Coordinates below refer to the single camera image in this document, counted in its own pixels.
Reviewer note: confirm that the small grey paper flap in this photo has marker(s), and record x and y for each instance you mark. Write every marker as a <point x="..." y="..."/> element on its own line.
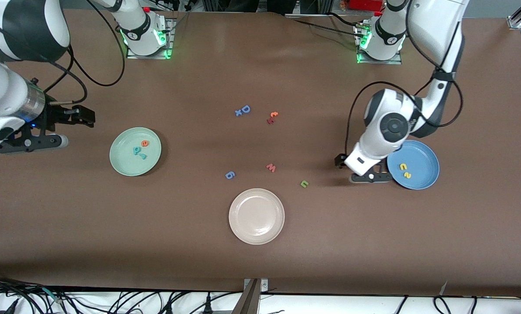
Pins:
<point x="443" y="288"/>

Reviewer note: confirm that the red box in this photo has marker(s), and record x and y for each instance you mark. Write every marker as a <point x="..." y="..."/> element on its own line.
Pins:
<point x="365" y="4"/>

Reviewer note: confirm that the grey metal beam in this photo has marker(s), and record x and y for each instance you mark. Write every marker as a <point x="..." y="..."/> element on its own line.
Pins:
<point x="247" y="303"/>

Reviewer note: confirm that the pink foam letter w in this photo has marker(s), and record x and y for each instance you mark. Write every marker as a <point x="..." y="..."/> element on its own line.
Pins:
<point x="271" y="168"/>

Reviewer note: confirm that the light green plate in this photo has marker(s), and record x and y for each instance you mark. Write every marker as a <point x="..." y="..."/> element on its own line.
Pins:
<point x="125" y="163"/>

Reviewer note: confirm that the blue foam letter D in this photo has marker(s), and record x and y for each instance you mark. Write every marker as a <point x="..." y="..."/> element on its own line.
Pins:
<point x="243" y="110"/>

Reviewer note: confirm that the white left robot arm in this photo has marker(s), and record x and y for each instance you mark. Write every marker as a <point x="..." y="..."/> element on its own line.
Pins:
<point x="435" y="26"/>

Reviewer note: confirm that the blue foam letter g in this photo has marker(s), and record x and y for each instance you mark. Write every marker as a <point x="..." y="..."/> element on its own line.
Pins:
<point x="230" y="173"/>

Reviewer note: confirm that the black power plug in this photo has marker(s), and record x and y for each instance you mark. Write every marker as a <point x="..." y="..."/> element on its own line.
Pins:
<point x="207" y="305"/>

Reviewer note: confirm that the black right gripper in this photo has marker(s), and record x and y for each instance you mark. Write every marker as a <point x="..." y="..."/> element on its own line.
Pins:
<point x="54" y="118"/>

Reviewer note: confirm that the beige plate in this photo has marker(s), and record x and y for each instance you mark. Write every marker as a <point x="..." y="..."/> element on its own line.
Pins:
<point x="256" y="216"/>

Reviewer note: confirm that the silver metal bracket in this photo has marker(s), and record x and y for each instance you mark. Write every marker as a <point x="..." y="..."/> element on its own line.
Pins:
<point x="264" y="285"/>

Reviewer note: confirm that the blue plate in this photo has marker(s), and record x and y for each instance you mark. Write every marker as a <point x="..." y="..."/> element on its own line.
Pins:
<point x="422" y="161"/>

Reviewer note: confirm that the brown table cover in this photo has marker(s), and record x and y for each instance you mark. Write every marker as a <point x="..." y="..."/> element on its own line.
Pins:
<point x="68" y="218"/>

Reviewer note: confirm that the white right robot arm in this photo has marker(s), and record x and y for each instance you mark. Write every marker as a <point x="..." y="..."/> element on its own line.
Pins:
<point x="7" y="87"/>

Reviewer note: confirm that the silver table corner bracket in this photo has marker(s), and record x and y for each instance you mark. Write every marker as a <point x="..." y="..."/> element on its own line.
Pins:
<point x="514" y="22"/>

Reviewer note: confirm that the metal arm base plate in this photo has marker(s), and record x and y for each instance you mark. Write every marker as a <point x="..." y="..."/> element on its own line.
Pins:
<point x="170" y="43"/>
<point x="382" y="62"/>

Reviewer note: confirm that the teal foam letter p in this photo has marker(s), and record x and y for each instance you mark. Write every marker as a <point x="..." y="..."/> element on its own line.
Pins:
<point x="135" y="151"/>

